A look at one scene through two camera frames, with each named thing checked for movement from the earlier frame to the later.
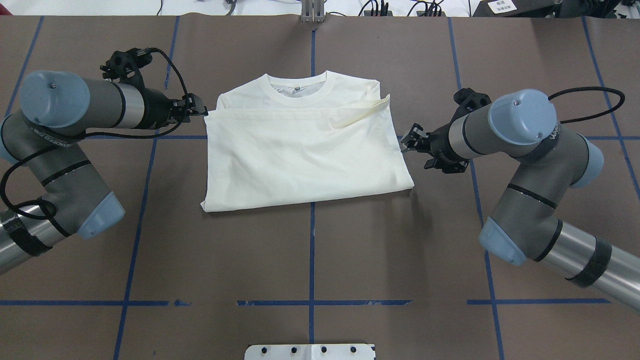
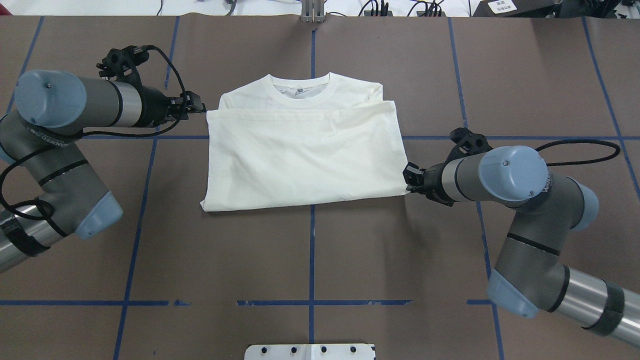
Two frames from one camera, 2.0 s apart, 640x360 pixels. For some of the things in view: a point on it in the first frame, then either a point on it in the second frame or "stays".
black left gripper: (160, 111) stays
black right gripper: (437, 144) to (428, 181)
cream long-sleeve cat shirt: (275, 140) stays
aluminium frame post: (312, 11) stays
